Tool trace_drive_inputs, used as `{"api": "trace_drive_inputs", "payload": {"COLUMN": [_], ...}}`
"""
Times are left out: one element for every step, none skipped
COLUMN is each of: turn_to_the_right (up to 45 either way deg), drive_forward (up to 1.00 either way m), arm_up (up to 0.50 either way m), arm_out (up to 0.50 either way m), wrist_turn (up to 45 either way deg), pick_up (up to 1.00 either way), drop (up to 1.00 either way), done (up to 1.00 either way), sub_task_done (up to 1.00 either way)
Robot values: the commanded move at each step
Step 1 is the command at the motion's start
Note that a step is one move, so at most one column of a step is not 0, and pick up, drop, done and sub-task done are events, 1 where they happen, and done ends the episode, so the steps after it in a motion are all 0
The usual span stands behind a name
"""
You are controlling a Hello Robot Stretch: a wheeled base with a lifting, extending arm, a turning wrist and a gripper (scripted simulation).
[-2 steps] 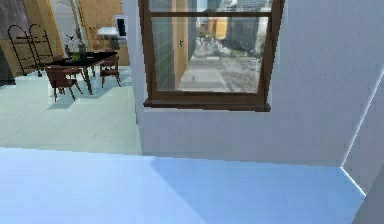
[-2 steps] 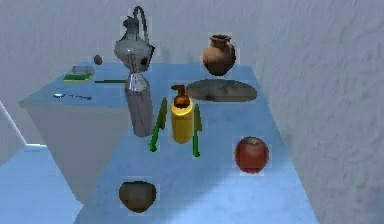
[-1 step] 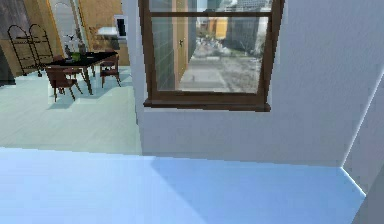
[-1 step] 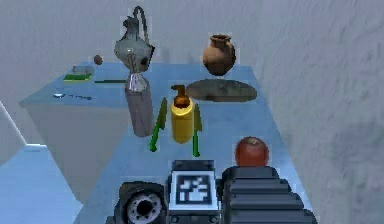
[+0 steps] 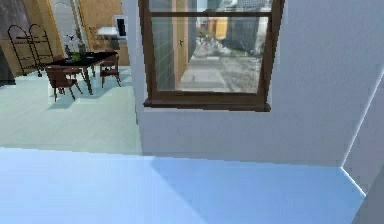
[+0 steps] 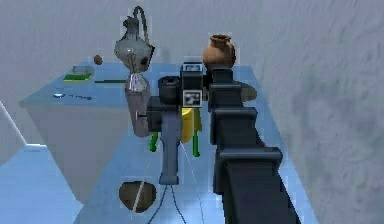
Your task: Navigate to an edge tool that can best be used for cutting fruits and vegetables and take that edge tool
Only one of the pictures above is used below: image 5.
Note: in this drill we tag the brown framed window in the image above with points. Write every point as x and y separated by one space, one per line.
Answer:
210 96

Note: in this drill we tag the brown wooden chair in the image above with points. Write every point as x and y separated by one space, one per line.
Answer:
59 78
110 66
68 70

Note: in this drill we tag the white framed dark picture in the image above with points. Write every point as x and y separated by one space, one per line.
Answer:
121 27

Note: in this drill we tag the black dining table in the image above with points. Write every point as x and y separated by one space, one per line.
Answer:
87 59

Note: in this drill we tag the green bowl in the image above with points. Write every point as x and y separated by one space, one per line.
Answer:
76 56

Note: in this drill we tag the white arched door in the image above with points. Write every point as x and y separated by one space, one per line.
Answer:
66 26

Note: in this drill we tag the white wall shelf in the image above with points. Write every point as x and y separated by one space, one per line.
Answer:
107 31

